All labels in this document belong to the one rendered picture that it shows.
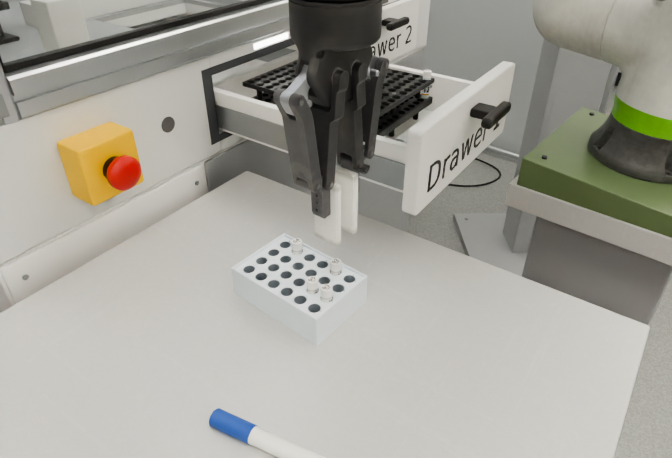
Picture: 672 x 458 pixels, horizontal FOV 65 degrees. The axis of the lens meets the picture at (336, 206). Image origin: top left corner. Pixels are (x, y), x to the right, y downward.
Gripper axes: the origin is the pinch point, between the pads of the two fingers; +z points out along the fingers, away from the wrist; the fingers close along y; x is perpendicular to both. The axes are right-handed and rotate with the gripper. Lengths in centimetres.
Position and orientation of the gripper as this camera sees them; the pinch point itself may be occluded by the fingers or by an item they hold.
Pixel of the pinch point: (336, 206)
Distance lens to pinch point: 52.6
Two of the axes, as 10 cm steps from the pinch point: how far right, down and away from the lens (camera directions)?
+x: -7.7, -3.4, 5.3
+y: 6.3, -4.2, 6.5
